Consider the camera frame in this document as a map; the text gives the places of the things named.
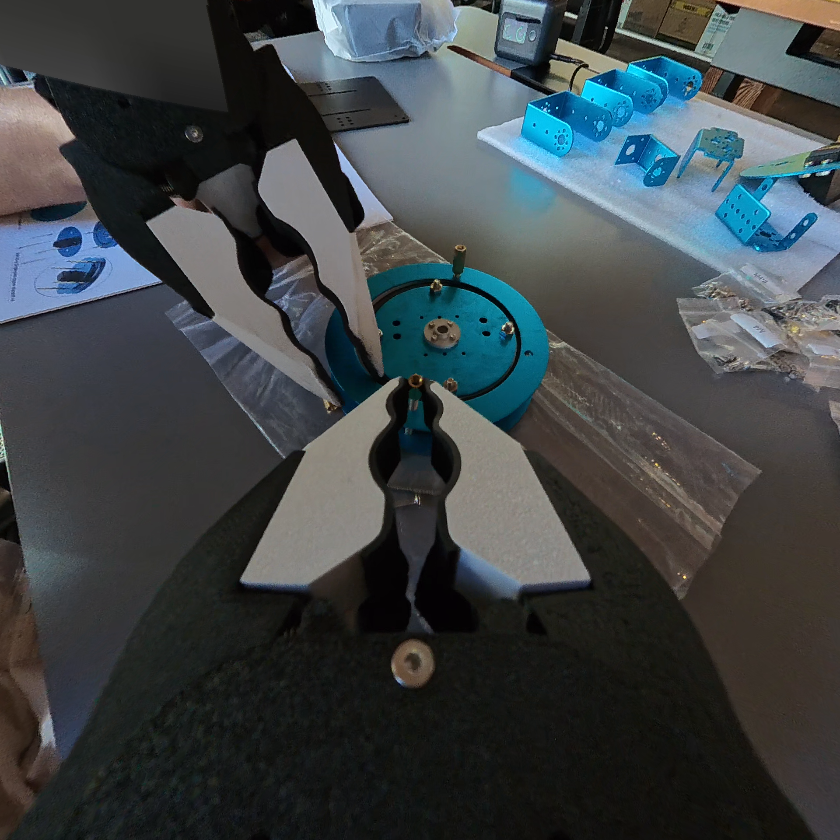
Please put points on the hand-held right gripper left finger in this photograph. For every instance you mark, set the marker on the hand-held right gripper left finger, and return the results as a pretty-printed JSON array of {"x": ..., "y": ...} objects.
[{"x": 315, "y": 518}]

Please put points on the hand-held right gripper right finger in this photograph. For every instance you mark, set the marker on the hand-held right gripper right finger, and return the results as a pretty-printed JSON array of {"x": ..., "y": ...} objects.
[{"x": 518, "y": 518}]

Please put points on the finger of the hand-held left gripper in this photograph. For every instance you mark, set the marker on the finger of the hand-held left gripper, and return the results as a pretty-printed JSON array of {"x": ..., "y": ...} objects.
[
  {"x": 321, "y": 216},
  {"x": 223, "y": 275}
]

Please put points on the blue turntable bearing assembly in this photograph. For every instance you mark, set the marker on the blue turntable bearing assembly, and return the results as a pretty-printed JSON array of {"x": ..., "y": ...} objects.
[{"x": 459, "y": 354}]

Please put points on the grey desk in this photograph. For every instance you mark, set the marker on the grey desk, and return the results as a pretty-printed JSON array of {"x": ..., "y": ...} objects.
[{"x": 590, "y": 229}]

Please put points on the person's left hand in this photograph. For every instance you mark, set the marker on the person's left hand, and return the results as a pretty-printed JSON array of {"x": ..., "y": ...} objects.
[{"x": 272, "y": 253}]

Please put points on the black perforated metal plate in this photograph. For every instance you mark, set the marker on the black perforated metal plate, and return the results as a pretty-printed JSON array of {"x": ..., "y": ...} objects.
[{"x": 354, "y": 105}]

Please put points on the clear plastic bag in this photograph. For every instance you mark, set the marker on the clear plastic bag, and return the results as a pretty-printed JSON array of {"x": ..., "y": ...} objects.
[{"x": 623, "y": 446}]

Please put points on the assembly guide sheet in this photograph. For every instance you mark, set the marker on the assembly guide sheet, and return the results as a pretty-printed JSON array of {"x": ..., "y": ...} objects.
[{"x": 39, "y": 295}]

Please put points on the white foam wrapped part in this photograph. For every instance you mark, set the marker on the white foam wrapped part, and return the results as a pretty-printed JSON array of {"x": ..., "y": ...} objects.
[{"x": 380, "y": 26}]

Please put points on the pile of small hardware bags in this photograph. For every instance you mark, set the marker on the pile of small hardware bags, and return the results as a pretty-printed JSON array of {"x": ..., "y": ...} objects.
[{"x": 735, "y": 328}]

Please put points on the white foam tray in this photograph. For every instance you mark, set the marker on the white foam tray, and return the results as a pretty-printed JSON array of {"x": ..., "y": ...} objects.
[{"x": 656, "y": 197}]

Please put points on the stacked cardboard boxes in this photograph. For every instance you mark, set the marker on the stacked cardboard boxes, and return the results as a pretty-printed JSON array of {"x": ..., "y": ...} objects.
[{"x": 676, "y": 23}]

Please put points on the black servo motor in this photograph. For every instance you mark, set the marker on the black servo motor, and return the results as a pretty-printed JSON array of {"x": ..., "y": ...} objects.
[{"x": 823, "y": 190}]

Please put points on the teal round metal disc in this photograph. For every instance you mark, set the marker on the teal round metal disc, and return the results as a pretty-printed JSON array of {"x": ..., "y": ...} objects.
[{"x": 800, "y": 164}]

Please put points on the wood edged grey table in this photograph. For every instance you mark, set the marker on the wood edged grey table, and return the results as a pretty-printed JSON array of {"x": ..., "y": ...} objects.
[{"x": 754, "y": 56}]

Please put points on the blue short servo bracket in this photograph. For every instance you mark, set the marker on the blue short servo bracket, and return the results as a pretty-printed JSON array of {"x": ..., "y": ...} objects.
[{"x": 646, "y": 154}]

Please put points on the blue metal U bracket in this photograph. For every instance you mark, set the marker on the blue metal U bracket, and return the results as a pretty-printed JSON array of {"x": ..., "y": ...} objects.
[{"x": 745, "y": 216}]

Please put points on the blue metal box bracket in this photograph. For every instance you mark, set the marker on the blue metal box bracket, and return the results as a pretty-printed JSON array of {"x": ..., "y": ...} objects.
[{"x": 718, "y": 144}]

